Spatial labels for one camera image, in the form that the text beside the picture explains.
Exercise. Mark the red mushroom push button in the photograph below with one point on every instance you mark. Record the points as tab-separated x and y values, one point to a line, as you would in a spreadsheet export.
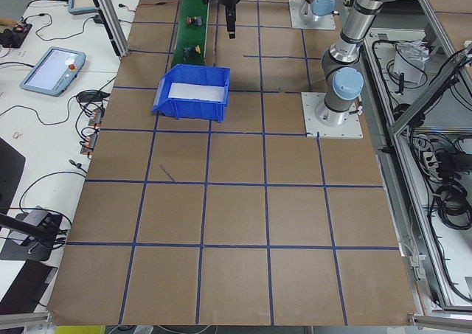
196	21

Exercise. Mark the yellow mushroom push button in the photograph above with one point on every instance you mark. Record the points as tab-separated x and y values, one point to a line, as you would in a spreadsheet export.
191	51

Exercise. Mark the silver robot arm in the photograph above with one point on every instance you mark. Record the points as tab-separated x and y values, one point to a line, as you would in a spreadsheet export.
345	83
316	10

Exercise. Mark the green conveyor belt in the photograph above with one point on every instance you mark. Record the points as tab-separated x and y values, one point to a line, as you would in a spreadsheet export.
190	45

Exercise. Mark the blue bin with foam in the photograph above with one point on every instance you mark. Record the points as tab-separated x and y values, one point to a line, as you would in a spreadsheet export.
194	109

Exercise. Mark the far teach pendant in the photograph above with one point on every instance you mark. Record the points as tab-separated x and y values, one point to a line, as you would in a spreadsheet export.
79	7

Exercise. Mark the teach pendant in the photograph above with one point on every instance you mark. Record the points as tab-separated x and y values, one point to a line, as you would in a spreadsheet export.
79	7
54	72

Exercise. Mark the near teach pendant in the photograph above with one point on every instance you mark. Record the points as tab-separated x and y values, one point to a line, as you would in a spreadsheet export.
54	72

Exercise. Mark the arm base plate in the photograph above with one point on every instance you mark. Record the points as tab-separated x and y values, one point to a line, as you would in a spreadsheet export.
327	23
321	122

